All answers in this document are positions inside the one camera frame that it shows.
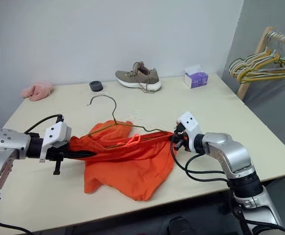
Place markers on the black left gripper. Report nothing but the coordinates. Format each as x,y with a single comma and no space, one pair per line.
56,156

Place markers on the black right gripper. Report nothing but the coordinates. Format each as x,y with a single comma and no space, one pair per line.
181,138

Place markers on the orange shorts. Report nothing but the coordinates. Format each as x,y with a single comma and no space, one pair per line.
130,166

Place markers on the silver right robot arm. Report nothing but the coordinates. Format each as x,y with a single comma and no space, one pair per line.
232,154

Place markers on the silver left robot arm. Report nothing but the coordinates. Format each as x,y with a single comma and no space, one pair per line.
3,144

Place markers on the purple and white tissue box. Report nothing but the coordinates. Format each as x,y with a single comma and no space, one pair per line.
196,78

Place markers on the taupe sneaker with white sole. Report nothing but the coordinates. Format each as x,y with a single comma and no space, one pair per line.
137,78

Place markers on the pink fluffy cloth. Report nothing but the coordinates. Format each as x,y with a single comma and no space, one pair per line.
38,91

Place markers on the dark rounded shape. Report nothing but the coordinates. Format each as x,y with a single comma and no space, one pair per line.
180,226

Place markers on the bunch of coloured hangers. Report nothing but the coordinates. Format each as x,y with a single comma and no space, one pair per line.
262,76

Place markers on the wooden clothes rack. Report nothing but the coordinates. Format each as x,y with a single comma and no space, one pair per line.
261,42

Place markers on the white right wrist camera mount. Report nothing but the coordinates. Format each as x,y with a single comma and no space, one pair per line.
190,123

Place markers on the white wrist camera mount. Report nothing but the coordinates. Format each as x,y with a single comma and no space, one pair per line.
190,123
56,133

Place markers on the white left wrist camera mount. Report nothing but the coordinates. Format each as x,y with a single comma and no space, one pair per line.
56,133

